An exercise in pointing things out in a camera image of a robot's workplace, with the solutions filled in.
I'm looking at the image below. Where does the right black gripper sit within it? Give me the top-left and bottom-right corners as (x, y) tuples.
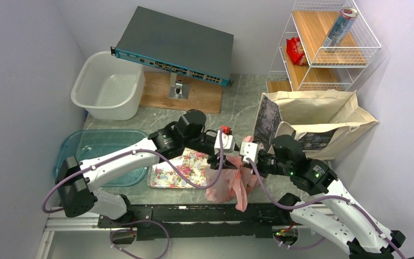
(242, 149), (293, 178)

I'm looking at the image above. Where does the pink plastic grocery bag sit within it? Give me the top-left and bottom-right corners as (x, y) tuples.
(204, 155), (259, 212)

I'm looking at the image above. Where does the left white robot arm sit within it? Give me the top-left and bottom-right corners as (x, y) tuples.
(50, 110), (236, 227)

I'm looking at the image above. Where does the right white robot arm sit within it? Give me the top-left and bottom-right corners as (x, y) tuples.
(246, 135), (405, 258)

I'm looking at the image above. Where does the floral rectangular tray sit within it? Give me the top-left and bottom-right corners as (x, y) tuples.
(147, 147), (211, 189)

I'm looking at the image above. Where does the wooden board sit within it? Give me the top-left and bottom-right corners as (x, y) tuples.
(140, 72), (223, 114)

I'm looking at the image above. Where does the beige canvas tote bag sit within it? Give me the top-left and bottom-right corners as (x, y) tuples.
(253, 90), (378, 160)

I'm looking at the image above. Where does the metal stand base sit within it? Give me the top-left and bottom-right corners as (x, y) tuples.
(169, 72), (190, 100)

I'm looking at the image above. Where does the red snack packet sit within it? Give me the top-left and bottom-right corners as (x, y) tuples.
(286, 37), (308, 66)

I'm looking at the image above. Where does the white plastic basin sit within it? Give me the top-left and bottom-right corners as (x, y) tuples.
(71, 51), (145, 120)

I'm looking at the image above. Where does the teal transparent plastic bin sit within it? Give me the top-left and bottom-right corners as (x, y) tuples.
(52, 129), (147, 179)

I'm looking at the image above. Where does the blue drink can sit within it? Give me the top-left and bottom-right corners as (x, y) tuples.
(322, 6), (358, 53)

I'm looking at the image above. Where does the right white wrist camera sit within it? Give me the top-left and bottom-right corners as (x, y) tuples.
(239, 141), (260, 163)

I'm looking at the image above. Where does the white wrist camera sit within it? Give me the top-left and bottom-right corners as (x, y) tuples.
(239, 141), (260, 163)
(214, 126), (236, 153)

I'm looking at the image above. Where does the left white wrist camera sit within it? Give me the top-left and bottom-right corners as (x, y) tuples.
(214, 126), (236, 153)

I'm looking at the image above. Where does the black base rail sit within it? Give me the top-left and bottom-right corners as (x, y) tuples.
(98, 203), (333, 241)

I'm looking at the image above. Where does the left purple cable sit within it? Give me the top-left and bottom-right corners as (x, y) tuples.
(42, 131), (225, 259)

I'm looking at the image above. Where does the teal network switch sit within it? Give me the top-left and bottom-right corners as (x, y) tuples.
(111, 6), (234, 87)

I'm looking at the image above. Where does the white wire shelf rack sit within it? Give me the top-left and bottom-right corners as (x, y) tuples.
(266, 1), (381, 92)

